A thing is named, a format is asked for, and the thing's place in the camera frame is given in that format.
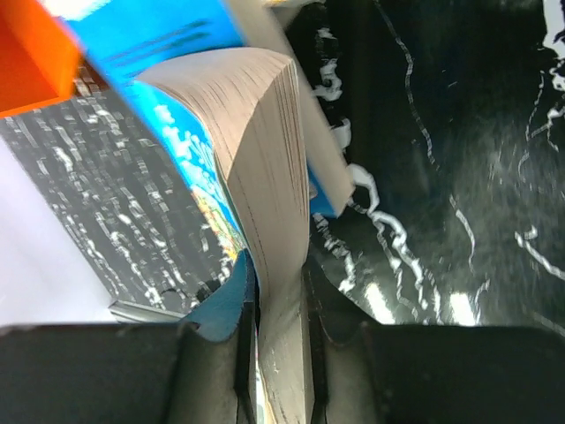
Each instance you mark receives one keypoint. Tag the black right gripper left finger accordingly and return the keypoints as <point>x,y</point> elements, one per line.
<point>196,370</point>

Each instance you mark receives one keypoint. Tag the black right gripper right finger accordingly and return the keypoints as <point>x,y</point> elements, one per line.
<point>368,372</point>

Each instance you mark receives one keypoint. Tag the blue 26-Storey Treehouse book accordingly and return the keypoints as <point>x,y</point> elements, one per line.
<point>247,101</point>

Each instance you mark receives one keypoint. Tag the orange wooden shelf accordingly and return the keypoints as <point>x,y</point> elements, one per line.
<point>39,58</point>

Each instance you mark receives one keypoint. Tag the blue back-cover book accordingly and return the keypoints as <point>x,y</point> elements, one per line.
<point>122,39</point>

